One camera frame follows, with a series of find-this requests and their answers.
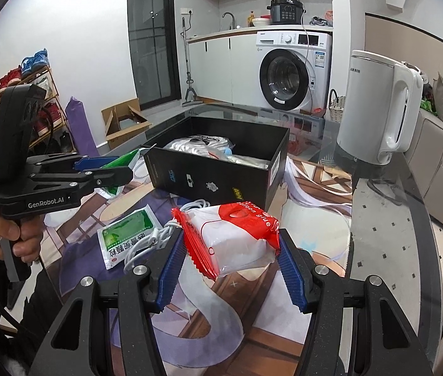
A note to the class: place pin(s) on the pile of clothes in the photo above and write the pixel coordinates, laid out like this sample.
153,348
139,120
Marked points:
321,20

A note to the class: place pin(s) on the green white medicine sachet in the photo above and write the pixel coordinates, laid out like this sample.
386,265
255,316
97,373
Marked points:
127,235
125,158

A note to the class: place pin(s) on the black cardboard box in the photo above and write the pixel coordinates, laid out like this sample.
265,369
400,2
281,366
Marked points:
206,180

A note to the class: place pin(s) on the white lower kitchen cabinets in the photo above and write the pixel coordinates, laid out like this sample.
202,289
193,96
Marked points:
221,70

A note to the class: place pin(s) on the black pressure cooker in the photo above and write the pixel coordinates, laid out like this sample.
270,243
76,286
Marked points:
288,11

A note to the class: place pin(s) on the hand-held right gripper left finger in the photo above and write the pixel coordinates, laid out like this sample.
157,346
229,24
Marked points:
170,278

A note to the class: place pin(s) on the metal kitchen faucet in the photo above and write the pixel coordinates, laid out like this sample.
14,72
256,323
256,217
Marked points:
233,24

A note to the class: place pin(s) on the yellow bottle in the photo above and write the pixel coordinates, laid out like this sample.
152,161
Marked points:
251,21

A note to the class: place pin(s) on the shoe rack with shoes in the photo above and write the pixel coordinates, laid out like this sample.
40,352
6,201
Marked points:
35,60

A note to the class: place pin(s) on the white washing machine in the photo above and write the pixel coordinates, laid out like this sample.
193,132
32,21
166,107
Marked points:
288,80

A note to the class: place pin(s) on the person's left hand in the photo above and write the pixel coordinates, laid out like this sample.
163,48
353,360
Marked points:
27,248

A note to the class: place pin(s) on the printed table mat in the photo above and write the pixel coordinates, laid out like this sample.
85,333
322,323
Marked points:
213,321

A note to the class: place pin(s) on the grey mop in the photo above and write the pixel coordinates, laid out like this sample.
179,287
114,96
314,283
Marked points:
190,94

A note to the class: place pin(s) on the white foam piece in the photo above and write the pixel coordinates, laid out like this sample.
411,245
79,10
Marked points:
251,160

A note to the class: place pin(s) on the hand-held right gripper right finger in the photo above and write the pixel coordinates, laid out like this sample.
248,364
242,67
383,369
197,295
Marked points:
294,276

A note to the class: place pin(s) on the wicker basket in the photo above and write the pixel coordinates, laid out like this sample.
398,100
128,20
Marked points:
337,111

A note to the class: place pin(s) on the dark glass door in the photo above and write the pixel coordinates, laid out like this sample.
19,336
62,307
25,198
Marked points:
151,47

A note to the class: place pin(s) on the open brown cardboard box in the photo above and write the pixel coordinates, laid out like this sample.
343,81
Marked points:
123,135

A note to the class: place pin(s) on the white electric kettle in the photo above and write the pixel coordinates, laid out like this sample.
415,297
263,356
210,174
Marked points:
366,105

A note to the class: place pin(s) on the wooden shoe rack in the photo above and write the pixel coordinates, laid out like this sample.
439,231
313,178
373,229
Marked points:
55,90

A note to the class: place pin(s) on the white item with blue end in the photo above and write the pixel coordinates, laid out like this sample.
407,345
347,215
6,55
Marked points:
227,151

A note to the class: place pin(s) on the white bowl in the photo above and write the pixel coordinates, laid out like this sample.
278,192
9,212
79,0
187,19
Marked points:
260,22

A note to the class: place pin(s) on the purple rolled mat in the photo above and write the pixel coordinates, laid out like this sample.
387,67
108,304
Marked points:
80,125

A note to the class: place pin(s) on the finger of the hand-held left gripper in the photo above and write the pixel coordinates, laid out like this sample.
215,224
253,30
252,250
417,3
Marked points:
104,178
96,163

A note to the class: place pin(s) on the red white plastic packet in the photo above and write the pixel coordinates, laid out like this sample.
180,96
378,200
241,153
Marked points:
237,239

